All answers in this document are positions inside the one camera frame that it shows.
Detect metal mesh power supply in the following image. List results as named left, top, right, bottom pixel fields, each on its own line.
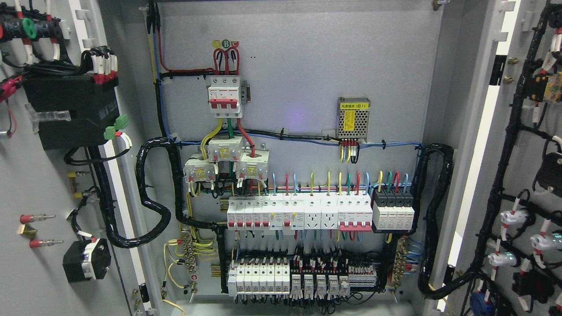
left=336, top=97, right=371, bottom=139

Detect black left cable loom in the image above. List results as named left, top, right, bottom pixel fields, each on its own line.
left=86, top=137, right=185, bottom=249

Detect black right cable loom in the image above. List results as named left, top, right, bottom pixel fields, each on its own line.
left=413, top=143, right=483, bottom=301

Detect black digital power meter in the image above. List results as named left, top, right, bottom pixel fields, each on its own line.
left=23, top=73, right=129, bottom=150

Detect black cable loom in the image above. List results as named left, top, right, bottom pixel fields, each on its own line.
left=86, top=137, right=185, bottom=249
left=413, top=143, right=483, bottom=301

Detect white socket breaker row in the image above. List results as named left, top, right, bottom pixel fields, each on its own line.
left=227, top=193, right=373, bottom=235

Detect red white main breaker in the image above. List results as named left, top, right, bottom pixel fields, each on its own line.
left=208, top=75, right=243, bottom=119

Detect black surge protector block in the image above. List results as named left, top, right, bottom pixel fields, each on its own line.
left=372, top=189, right=415, bottom=233

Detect white rotary selector switch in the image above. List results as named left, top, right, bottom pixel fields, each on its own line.
left=63, top=238, right=111, bottom=283

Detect grey cabinet door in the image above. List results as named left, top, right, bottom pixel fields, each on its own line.
left=0, top=0, right=149, bottom=316
left=441, top=0, right=562, bottom=316

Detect brass ground terminal bar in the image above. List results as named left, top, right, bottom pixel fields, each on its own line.
left=180, top=226, right=198, bottom=302

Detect white lower breaker row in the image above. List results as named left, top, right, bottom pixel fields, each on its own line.
left=227, top=256, right=291, bottom=297

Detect white current transformers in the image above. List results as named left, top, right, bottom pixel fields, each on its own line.
left=184, top=136, right=269, bottom=183

